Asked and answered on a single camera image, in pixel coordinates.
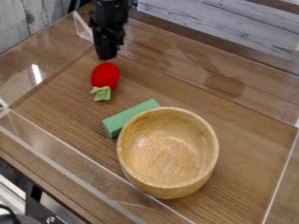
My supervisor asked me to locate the wooden bowl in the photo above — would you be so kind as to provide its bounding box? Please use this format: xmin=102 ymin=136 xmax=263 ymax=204
xmin=117 ymin=107 xmax=221 ymax=200

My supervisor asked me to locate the green foam block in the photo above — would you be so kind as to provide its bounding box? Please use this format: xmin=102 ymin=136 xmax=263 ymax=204
xmin=102 ymin=99 xmax=161 ymax=138

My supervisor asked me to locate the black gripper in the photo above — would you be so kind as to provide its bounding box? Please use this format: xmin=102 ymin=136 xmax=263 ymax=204
xmin=90 ymin=0 xmax=130 ymax=60

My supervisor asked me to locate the clear acrylic corner bracket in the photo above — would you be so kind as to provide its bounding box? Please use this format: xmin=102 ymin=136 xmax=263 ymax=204
xmin=72 ymin=11 xmax=94 ymax=42

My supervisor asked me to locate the clear acrylic enclosure wall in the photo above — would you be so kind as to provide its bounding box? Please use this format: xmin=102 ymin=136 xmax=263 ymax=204
xmin=0 ymin=12 xmax=299 ymax=224

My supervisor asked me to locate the black cable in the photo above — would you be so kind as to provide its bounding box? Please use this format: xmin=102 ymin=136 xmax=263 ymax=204
xmin=0 ymin=204 xmax=22 ymax=224

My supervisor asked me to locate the red plush strawberry toy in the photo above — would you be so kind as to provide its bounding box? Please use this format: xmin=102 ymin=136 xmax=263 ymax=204
xmin=90 ymin=62 xmax=121 ymax=102

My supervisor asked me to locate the black table frame bracket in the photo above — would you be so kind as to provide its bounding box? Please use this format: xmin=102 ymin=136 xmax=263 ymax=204
xmin=24 ymin=185 xmax=67 ymax=224

